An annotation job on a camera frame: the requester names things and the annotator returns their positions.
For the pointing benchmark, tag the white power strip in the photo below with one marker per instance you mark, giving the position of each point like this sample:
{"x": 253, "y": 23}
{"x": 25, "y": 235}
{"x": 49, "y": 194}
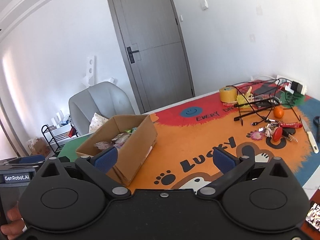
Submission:
{"x": 283, "y": 78}

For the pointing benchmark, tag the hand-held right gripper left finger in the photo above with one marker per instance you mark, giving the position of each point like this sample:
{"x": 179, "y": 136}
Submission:
{"x": 106, "y": 161}

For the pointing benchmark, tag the white dotted pillow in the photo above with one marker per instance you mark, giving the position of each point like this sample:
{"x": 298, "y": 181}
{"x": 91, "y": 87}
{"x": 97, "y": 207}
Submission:
{"x": 97, "y": 122}

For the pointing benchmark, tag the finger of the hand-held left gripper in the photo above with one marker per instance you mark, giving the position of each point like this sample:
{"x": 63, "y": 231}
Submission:
{"x": 31, "y": 160}

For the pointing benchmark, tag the white wall socket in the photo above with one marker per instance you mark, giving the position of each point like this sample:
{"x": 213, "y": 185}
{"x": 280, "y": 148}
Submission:
{"x": 252, "y": 38}

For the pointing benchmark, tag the grey armchair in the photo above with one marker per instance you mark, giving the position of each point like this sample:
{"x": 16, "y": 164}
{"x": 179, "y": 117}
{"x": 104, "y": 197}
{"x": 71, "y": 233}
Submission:
{"x": 100, "y": 100}

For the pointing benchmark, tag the small cardboard box on floor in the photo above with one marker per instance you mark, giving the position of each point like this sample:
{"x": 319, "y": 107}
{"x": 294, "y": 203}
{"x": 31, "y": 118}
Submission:
{"x": 40, "y": 148}

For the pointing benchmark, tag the pile of snack packets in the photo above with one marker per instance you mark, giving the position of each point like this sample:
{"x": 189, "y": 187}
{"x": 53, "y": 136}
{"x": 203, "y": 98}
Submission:
{"x": 117, "y": 140}

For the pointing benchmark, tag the person's left hand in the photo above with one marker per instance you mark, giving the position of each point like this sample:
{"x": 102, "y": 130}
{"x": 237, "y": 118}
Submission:
{"x": 12, "y": 226}

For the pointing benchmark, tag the yellow toy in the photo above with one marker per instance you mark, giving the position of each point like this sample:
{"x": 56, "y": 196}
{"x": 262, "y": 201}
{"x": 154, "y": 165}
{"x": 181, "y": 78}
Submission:
{"x": 243, "y": 100}

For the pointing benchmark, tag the black shoe rack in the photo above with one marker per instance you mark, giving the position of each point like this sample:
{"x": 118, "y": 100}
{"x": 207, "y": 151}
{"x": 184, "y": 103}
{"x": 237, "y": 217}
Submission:
{"x": 53, "y": 137}

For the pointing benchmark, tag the grey door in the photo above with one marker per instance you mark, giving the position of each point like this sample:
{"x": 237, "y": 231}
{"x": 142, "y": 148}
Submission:
{"x": 152, "y": 50}

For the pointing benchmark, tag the black power adapter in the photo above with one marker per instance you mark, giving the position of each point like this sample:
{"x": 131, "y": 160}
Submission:
{"x": 297, "y": 85}

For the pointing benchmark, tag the orange tangerine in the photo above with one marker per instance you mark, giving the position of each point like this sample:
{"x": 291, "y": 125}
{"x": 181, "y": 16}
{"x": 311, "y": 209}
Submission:
{"x": 278, "y": 112}

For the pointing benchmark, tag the yellow tape roll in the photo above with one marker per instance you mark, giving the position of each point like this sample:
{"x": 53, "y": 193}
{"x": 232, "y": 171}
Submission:
{"x": 228, "y": 95}

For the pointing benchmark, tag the brown cardboard box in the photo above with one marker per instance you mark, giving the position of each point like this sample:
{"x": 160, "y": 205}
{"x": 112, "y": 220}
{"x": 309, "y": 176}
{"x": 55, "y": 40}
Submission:
{"x": 135, "y": 150}

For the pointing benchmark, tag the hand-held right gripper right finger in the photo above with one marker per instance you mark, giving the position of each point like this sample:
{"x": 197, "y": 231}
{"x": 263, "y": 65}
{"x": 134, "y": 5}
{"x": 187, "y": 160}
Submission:
{"x": 224, "y": 161}

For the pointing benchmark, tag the colourful cat printed table mat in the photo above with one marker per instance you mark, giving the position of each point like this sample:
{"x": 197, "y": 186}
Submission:
{"x": 200, "y": 140}

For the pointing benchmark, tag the bunch of keys red fob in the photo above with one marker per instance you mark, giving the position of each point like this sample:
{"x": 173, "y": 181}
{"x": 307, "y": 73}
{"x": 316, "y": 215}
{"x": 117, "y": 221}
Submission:
{"x": 277, "y": 133}

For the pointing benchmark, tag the black smartphone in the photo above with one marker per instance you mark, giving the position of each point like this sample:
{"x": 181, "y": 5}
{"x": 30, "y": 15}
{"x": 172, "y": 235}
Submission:
{"x": 313, "y": 216}

